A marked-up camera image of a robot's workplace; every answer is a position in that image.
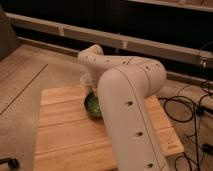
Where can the green ceramic bowl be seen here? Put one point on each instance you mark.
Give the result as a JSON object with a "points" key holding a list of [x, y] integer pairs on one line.
{"points": [[92, 107]]}

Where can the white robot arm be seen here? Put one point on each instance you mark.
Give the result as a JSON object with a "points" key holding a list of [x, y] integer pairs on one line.
{"points": [[122, 84]]}

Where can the black chair caster wheel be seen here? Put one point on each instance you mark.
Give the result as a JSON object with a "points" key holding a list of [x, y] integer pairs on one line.
{"points": [[13, 163]]}

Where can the white shelf rail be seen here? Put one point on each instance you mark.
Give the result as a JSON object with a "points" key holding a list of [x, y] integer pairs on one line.
{"points": [[152, 48]]}

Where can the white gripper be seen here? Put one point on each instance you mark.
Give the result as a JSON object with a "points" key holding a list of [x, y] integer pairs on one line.
{"points": [[89, 84]]}

